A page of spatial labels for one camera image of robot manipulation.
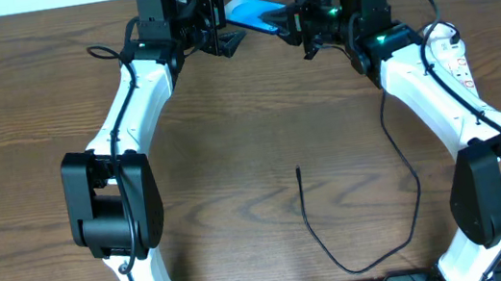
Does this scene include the blue Galaxy smartphone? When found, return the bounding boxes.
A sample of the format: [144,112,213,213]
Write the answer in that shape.
[224,0,284,35]

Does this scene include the black charger cable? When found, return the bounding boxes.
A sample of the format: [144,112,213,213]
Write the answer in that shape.
[286,85,433,281]

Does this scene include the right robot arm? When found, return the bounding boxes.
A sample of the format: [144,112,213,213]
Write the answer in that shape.
[260,0,501,281]

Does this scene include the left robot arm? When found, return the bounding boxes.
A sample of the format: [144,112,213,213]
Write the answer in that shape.
[60,0,245,281]

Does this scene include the white charger plug adapter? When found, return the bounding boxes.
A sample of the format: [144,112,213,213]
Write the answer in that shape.
[426,23,465,61]

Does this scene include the white power strip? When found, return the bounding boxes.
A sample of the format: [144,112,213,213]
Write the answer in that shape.
[426,22,480,105]

